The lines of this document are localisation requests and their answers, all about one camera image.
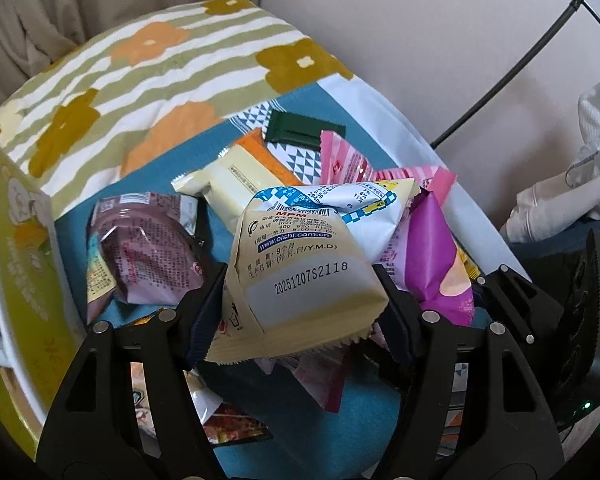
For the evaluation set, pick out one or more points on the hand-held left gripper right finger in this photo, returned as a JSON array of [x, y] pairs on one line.
[[397, 330]]

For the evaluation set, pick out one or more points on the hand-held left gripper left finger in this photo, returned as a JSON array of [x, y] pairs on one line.
[[205, 325]]

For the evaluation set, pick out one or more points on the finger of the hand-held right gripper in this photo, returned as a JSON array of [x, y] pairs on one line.
[[510, 300]]

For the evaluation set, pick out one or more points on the magenta snack packet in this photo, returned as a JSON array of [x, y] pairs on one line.
[[435, 265]]

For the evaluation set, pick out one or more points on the cream blue-checked snack packet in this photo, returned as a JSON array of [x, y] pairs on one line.
[[300, 280]]

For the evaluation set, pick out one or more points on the orange and cream snack packet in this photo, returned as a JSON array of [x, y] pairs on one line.
[[240, 175]]

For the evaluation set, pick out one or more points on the pink striped snack packet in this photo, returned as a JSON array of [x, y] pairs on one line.
[[360, 165]]

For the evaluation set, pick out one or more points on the green cardboard box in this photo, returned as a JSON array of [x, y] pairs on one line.
[[25, 270]]

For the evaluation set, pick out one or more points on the mauve snack packet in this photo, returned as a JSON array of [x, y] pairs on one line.
[[140, 255]]

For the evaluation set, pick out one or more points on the small pink snack packet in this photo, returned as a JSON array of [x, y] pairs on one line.
[[315, 380]]

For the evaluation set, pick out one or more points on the dark red snack packet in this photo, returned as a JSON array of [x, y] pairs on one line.
[[235, 425]]

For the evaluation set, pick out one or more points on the white clothing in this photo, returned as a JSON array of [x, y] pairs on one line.
[[545, 200]]

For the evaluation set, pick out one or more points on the dark green snack packet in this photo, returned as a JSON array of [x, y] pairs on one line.
[[300, 129]]

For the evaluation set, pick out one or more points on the black stand pole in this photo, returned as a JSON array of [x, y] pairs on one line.
[[520, 65]]

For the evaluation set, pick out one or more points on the floral striped blanket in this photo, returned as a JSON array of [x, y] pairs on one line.
[[145, 90]]

